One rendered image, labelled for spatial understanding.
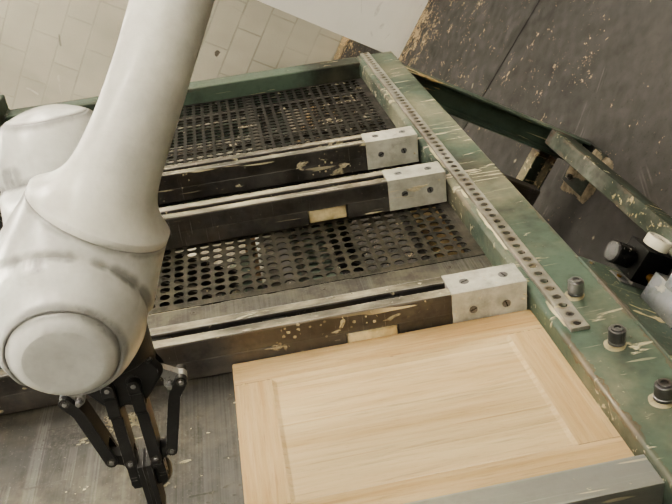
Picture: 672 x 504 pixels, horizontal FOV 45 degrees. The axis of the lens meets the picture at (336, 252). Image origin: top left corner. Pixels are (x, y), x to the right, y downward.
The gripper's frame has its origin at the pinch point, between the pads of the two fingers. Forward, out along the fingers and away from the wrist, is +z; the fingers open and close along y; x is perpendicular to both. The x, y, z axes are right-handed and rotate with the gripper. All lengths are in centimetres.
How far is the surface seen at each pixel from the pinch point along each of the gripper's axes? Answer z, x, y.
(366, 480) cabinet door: 14.0, 8.3, 23.8
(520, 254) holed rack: 10, 50, 59
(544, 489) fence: 11.6, -1.2, 43.4
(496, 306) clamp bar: 12, 39, 51
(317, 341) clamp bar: 12.6, 38.6, 22.0
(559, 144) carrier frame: 46, 176, 120
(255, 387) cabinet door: 13.7, 31.3, 11.4
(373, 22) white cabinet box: 55, 422, 106
